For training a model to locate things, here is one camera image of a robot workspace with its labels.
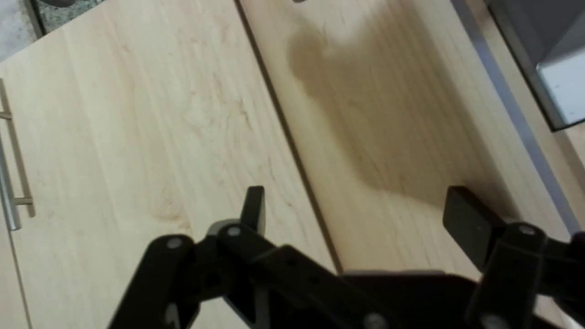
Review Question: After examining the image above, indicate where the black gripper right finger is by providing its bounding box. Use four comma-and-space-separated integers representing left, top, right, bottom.
440, 185, 585, 329

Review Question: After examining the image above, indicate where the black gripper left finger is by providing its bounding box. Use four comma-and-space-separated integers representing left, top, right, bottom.
107, 183, 379, 329

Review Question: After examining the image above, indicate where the light wood cabinet body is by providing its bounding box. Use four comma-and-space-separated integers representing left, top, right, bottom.
473, 0, 585, 234

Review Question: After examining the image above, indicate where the stainless steel range hood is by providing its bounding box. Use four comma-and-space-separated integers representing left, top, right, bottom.
484, 0, 585, 134

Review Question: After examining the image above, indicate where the steel bar door handle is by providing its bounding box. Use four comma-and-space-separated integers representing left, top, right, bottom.
0, 135, 23, 234
0, 77, 36, 219

